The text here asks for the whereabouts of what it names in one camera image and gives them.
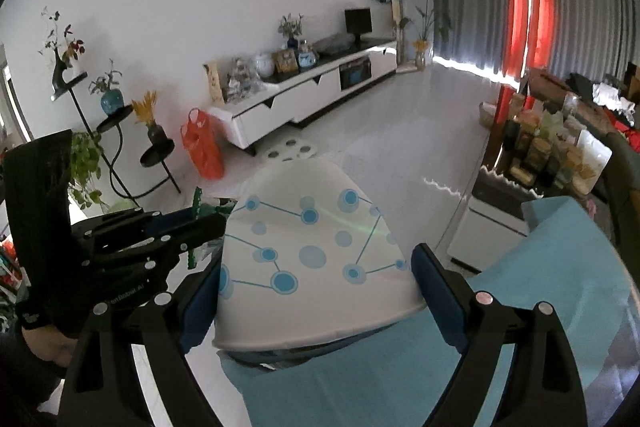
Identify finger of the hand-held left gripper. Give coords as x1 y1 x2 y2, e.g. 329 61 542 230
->
82 213 227 269
70 208 194 241

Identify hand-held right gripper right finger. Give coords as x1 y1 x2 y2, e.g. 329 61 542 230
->
411 243 588 427

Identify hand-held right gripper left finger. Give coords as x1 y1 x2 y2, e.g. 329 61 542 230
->
62 256 224 427

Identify white paper cup blue dots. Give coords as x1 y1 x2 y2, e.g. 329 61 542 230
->
212 157 429 353

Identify person's left forearm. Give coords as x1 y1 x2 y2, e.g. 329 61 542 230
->
0 302 67 427

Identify person's left hand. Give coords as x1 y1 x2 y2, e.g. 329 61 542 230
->
22 324 77 368

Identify green serrated plastic strip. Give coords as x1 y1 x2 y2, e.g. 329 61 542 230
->
186 187 237 271

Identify black metal plant stand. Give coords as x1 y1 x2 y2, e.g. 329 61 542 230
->
50 57 184 208

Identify orange plastic bag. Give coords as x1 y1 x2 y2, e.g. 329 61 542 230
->
181 108 225 180

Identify dark vase yellow flowers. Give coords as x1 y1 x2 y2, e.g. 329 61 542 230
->
131 91 169 146

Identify green trailing potted plant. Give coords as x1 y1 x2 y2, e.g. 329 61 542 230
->
67 132 109 210

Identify white dotted round mat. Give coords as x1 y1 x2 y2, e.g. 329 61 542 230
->
263 138 320 163

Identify teal vase with plant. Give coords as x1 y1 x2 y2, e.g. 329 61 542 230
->
89 59 125 116

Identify wooden sign board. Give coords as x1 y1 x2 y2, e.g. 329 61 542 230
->
202 63 225 104

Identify glass figurine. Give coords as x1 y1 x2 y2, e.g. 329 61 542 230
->
227 58 256 100

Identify white tv cabinet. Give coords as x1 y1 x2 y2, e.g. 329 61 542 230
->
207 38 399 151

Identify coffee table with jars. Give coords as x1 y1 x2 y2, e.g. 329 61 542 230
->
447 72 616 273

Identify white plastic bag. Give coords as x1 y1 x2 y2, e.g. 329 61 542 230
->
575 129 614 196

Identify blue and white vase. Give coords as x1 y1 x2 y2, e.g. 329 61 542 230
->
298 39 320 69

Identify red leaf plant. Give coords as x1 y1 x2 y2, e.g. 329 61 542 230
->
40 7 86 68

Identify dark green sofa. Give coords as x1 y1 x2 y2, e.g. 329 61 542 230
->
604 127 640 249

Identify flower vase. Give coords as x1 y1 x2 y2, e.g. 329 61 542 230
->
277 13 305 50

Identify grey flat box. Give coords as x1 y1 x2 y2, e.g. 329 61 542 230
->
314 34 354 54

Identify red cloth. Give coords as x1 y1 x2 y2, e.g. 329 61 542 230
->
612 119 640 143

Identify black monitor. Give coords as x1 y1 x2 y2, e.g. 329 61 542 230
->
344 8 374 48

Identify white cloth pile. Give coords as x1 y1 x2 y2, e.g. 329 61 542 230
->
592 82 636 113

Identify tall leafy plant in vase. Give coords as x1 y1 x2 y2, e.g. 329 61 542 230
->
400 0 451 68

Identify orange curtain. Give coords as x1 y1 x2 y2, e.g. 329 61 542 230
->
502 0 529 80
525 0 556 73

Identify brown picture frame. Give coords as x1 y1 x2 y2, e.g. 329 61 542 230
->
271 48 300 74

